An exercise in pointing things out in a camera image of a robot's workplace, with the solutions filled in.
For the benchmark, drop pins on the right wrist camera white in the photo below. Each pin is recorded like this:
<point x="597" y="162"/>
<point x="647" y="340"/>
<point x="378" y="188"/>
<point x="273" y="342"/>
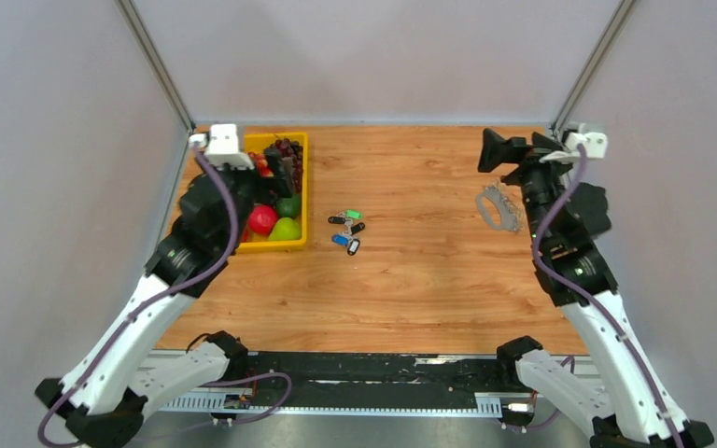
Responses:
<point x="586" y="142"/>

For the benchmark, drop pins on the yellow green fruit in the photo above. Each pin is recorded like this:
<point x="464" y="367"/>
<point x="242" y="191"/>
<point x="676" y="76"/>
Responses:
<point x="285" y="229"/>

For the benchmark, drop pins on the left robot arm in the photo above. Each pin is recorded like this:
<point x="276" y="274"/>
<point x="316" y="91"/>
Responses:
<point x="106" y="399"/>

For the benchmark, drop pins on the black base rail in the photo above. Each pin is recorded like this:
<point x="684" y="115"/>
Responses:
<point x="381" y="381"/>

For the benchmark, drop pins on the green lime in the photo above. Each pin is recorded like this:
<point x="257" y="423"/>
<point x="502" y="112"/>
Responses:
<point x="289" y="207"/>

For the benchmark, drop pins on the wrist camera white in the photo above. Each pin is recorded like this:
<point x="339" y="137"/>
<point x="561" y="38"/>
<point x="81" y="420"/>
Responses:
<point x="223" y="144"/>
<point x="586" y="142"/>

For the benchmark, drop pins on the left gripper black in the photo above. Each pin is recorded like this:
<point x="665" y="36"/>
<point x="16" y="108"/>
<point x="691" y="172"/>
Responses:
<point x="269" y="189"/>

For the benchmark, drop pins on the clear keyring holder with rings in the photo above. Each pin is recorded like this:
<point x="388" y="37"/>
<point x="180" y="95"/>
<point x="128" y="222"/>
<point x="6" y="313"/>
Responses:
<point x="497" y="209"/>

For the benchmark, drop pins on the black tag white label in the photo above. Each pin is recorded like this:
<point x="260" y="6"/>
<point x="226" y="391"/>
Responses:
<point x="353" y="247"/>

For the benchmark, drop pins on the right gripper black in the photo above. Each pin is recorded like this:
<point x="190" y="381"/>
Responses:
<point x="496" y="150"/>

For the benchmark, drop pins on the red apple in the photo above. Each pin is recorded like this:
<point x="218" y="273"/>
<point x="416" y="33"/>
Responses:
<point x="262" y="219"/>

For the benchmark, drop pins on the red peaches cluster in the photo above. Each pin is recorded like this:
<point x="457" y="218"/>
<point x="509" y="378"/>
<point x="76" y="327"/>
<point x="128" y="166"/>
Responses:
<point x="261" y="164"/>

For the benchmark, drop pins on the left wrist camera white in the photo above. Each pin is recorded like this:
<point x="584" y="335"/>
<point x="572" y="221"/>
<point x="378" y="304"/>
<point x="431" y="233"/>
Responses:
<point x="223" y="144"/>

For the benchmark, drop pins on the purple grape bunch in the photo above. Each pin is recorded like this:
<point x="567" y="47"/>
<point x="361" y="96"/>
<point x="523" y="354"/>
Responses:
<point x="287" y="158"/>

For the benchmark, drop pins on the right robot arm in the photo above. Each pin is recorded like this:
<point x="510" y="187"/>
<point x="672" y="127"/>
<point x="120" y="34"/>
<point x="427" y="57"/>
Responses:
<point x="632" y="408"/>

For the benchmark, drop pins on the green key tag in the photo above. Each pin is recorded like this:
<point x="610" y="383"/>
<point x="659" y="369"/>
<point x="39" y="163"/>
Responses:
<point x="353" y="214"/>

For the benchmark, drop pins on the yellow plastic bin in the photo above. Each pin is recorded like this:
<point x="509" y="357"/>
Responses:
<point x="254" y="243"/>

